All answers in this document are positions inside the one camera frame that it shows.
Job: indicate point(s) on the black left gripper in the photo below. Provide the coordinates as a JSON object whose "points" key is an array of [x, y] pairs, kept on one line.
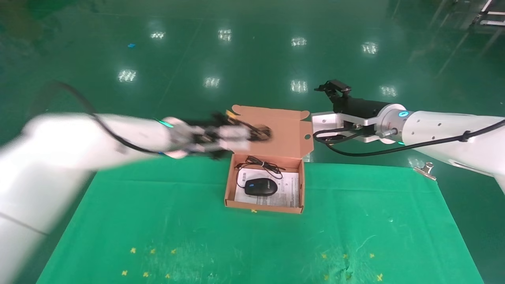
{"points": [[203, 138]]}

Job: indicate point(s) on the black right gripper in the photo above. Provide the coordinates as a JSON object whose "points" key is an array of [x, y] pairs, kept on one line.
{"points": [[359, 107]]}

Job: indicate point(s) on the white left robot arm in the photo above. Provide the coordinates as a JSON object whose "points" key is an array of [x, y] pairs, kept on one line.
{"points": [[79, 138]]}

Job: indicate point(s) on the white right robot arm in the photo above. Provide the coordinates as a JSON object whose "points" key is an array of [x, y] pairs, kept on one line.
{"points": [[434, 126]]}

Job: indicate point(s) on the orange cardboard box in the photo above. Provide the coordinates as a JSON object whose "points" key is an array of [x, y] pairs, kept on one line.
{"points": [[284, 130]]}

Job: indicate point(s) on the white printed paper sheet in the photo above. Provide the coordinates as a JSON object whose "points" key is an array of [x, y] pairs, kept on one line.
{"points": [[290, 193]]}

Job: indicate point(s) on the metal binder clip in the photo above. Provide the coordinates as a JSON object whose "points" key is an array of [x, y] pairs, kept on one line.
{"points": [[426, 171]]}

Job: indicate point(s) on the green table cloth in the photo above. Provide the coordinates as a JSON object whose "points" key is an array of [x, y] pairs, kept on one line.
{"points": [[158, 221]]}

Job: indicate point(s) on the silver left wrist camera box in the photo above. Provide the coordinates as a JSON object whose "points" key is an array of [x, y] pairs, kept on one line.
{"points": [[236, 138]]}

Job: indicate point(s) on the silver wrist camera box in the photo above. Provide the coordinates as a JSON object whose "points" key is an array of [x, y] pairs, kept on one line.
{"points": [[327, 118], [236, 138]]}

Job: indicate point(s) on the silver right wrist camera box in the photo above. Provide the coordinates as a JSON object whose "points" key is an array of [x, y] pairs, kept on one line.
{"points": [[327, 118]]}

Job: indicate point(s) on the metal frame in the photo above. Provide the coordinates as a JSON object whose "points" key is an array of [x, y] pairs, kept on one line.
{"points": [[491, 23]]}

